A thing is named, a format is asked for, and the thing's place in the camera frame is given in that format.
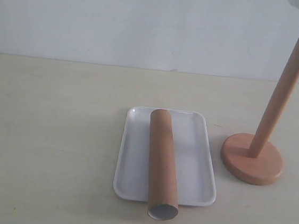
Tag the brown cardboard tube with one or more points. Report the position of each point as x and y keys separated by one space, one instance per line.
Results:
x=162 y=182

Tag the wooden paper towel holder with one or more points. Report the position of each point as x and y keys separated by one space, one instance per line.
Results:
x=252 y=158

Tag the white rectangular plastic tray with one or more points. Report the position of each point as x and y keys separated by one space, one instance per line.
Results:
x=194 y=169

